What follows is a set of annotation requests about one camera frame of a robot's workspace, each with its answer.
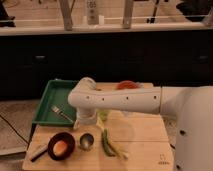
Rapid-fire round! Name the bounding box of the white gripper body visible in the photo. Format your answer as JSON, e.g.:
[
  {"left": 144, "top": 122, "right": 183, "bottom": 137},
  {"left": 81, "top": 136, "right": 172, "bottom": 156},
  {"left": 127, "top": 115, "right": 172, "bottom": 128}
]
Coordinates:
[{"left": 73, "top": 109, "right": 97, "bottom": 130}]

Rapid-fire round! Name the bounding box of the green pepper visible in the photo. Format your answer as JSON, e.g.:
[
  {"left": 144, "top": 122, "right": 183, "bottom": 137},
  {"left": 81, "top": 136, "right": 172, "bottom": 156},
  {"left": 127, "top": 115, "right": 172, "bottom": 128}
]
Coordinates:
[{"left": 101, "top": 129, "right": 116, "bottom": 157}]

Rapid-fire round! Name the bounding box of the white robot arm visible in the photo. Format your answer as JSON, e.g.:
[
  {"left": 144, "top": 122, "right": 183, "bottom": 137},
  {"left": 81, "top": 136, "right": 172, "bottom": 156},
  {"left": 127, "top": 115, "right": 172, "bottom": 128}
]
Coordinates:
[{"left": 68, "top": 77, "right": 213, "bottom": 171}]

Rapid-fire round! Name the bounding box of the small metal cup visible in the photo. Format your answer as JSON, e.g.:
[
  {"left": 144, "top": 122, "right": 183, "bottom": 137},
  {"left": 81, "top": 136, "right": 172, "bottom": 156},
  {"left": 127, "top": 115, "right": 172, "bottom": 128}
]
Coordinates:
[{"left": 80, "top": 133, "right": 94, "bottom": 151}]

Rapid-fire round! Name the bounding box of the yellow-green vegetable stalk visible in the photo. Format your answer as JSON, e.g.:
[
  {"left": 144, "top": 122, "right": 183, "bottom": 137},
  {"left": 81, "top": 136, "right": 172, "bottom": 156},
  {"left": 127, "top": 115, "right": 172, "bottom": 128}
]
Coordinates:
[{"left": 96, "top": 117, "right": 128, "bottom": 160}]

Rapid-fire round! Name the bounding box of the silver metal fork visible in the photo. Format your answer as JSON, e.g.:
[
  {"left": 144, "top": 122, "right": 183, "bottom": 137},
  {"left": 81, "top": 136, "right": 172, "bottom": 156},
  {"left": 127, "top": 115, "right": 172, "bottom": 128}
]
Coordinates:
[{"left": 51, "top": 106, "right": 74, "bottom": 124}]

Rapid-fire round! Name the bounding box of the dark brown bowl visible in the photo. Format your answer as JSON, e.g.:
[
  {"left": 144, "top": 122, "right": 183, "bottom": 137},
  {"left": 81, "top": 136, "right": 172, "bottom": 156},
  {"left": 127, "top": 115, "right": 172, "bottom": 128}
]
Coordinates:
[{"left": 47, "top": 132, "right": 75, "bottom": 161}]

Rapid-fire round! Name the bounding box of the green plastic tray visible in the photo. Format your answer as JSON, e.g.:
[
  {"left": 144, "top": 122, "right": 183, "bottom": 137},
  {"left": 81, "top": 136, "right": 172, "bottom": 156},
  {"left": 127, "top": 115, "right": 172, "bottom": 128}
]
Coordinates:
[{"left": 32, "top": 80, "right": 77, "bottom": 127}]

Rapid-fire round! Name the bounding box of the orange round fruit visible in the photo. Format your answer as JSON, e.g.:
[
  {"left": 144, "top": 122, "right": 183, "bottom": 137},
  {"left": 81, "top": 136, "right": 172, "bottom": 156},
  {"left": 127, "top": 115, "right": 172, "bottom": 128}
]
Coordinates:
[{"left": 53, "top": 140, "right": 68, "bottom": 156}]

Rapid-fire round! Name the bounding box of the orange bowl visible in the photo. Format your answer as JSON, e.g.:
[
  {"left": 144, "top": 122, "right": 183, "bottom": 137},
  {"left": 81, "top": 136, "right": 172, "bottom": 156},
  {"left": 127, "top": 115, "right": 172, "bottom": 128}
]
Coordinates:
[{"left": 116, "top": 80, "right": 138, "bottom": 90}]

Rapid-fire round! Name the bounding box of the black-handled knife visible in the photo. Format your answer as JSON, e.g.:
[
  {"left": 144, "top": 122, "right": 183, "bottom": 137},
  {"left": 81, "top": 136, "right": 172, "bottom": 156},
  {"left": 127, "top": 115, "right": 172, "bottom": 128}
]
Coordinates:
[{"left": 30, "top": 144, "right": 48, "bottom": 162}]

